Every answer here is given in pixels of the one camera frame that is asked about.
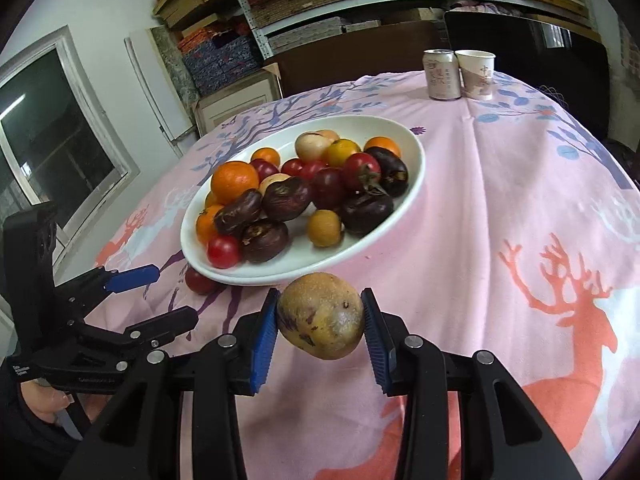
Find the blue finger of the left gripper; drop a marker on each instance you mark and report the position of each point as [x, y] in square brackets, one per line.
[88, 290]

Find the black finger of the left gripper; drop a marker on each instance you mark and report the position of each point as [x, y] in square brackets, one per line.
[162, 328]

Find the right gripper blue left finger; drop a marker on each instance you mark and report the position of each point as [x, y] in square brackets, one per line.
[235, 364]

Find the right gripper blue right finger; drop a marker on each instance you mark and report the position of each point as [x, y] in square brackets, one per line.
[405, 364]

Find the yellow spotted passion fruit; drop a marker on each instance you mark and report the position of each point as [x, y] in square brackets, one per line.
[322, 315]

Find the large orange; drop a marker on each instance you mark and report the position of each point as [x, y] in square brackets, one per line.
[232, 179]

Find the orange mandarin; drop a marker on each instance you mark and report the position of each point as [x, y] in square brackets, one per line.
[205, 226]

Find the person's left hand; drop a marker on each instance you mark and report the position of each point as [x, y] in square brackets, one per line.
[45, 401]

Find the red cherry tomato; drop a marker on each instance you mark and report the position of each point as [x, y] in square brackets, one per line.
[223, 252]

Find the dark mangosteen near gripper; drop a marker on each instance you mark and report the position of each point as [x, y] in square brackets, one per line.
[365, 213]

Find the pink deer tablecloth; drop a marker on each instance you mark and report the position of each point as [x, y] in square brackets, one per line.
[524, 241]

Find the dark red plum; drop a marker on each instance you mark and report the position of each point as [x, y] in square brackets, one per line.
[264, 168]
[328, 189]

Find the cardboard box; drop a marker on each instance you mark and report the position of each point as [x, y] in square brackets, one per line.
[258, 88]

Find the small tangerine in plate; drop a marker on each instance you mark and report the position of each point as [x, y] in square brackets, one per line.
[267, 155]

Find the dark red plum right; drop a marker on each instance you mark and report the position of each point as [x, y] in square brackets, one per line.
[328, 189]

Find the small yellow orange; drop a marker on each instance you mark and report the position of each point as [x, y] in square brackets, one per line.
[339, 151]

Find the small kumquat orange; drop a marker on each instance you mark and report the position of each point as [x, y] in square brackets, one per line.
[383, 142]

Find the pale yellow round fruit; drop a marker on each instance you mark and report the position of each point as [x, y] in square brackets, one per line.
[311, 146]

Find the pink drink can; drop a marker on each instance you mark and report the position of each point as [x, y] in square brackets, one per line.
[442, 75]

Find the white paper cup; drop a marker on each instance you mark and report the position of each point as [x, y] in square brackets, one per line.
[477, 71]

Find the window with white frame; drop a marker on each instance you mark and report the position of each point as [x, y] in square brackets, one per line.
[57, 143]

